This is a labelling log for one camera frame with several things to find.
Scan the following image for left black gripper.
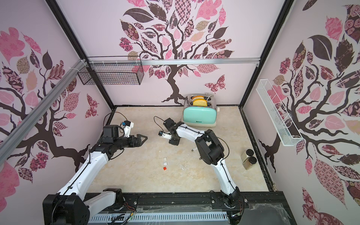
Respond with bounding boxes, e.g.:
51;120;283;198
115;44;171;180
113;134;147;150

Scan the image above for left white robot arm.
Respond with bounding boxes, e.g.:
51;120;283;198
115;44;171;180
42;121;148;225

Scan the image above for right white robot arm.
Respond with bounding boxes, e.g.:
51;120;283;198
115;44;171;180
158;118;241;208

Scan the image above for mint green toaster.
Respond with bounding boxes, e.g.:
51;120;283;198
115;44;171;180
181;93;218;127

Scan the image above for toast slice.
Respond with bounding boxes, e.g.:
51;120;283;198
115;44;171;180
192;98;210;107

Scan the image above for glass jar black lid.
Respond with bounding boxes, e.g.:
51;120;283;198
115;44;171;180
243;156;257;170
241;149;254;163

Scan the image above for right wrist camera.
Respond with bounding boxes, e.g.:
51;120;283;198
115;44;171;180
158;131;172;140

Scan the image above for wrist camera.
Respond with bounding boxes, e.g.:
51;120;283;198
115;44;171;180
122;121;134;137
158;131;172;140

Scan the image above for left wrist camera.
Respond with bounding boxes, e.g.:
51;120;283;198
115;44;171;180
122;121;134;137

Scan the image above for black wire basket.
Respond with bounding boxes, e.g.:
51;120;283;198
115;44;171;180
77;55;144;85

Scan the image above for aluminium rail back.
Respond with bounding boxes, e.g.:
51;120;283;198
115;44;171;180
89;58;260;65

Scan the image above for aluminium rail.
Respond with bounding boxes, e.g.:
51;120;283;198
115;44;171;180
1;59;85;164
89;58;260;65

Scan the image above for white slotted cable duct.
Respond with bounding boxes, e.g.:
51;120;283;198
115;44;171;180
89;211;228;225

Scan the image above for black corner frame post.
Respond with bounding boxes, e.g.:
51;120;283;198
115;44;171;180
45;0;116;110

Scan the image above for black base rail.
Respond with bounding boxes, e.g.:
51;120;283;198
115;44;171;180
84;191;296;225

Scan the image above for aluminium rail left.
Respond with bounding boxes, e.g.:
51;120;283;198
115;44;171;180
1;59;85;164

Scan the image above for black right corner post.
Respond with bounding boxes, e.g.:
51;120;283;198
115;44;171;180
239;0;295;109

